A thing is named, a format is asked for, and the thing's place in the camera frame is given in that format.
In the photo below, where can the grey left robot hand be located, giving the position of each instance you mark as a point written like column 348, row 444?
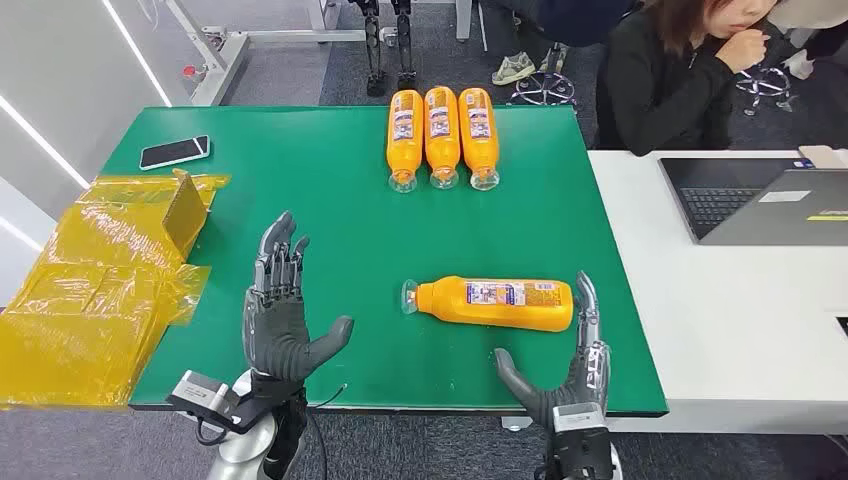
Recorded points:
column 278, row 331

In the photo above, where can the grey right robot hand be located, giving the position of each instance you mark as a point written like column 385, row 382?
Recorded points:
column 586, row 371

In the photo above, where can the orange bottle with clear cap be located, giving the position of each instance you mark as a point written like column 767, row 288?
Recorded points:
column 480, row 142
column 442, row 142
column 503, row 311
column 404, row 142

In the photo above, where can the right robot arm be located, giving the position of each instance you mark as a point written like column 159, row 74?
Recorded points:
column 583, row 457

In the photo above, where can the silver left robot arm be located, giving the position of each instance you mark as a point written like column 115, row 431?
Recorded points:
column 248, row 450

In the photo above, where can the green table mat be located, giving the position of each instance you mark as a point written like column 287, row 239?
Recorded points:
column 331, row 218

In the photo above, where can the brown cardboard piece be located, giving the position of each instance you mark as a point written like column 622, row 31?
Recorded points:
column 185, row 215

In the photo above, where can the yellow plastic bag pile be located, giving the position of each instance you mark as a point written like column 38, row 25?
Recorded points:
column 86, row 298

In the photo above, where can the black smartphone in pale case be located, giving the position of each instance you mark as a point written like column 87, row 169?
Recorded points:
column 174, row 152

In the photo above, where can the grey laptop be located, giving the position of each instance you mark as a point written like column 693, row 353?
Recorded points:
column 762, row 212

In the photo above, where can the chrome chair base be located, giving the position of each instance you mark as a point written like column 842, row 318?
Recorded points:
column 765, row 86
column 544, row 89

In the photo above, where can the person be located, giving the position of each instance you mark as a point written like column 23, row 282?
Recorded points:
column 656, row 86
column 570, row 20

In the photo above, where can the black standing robot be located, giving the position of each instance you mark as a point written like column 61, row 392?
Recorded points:
column 375, row 46

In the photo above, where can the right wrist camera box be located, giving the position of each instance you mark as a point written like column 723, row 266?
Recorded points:
column 578, row 417

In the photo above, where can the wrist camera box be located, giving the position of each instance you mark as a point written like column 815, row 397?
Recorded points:
column 199, row 394
column 578, row 417

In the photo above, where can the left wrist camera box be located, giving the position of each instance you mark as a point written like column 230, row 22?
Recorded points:
column 199, row 394

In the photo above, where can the white metal frame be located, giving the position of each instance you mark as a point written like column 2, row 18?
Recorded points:
column 225, row 50

